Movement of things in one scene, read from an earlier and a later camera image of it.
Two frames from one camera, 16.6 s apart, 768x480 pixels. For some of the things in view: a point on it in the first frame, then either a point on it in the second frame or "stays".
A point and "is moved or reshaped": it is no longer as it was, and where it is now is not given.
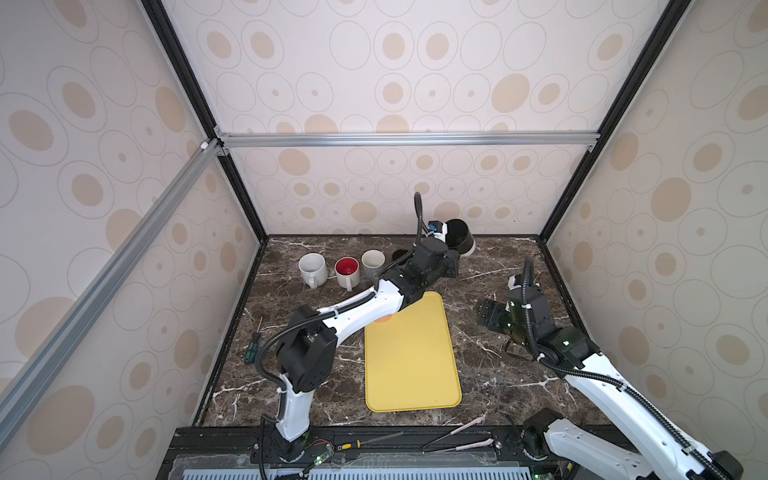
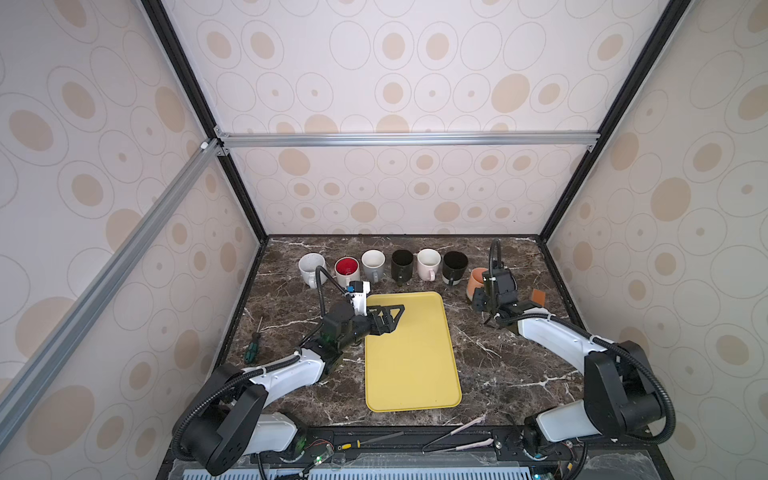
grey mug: (372, 262) stays
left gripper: (445, 256) -> (384, 327)
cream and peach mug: (384, 318) is moved or reshaped
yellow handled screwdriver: (359, 443) stays
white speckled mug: (314, 270) stays
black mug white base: (459, 236) is moved or reshaped
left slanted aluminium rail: (20, 389) stays
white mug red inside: (347, 270) stays
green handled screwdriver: (253, 346) stays
